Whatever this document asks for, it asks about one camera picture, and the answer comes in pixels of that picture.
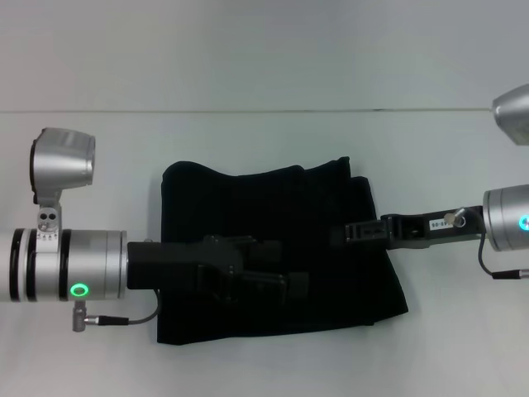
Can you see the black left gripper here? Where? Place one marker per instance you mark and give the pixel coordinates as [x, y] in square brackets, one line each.
[177, 264]

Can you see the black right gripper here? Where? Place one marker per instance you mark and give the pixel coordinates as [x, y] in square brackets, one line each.
[434, 229]

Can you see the black t-shirt with white print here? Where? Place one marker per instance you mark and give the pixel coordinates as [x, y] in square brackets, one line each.
[289, 207]

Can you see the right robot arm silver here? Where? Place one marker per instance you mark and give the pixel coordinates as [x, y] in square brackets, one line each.
[506, 219]

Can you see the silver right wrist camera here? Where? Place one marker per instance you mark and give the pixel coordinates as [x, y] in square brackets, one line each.
[512, 116]

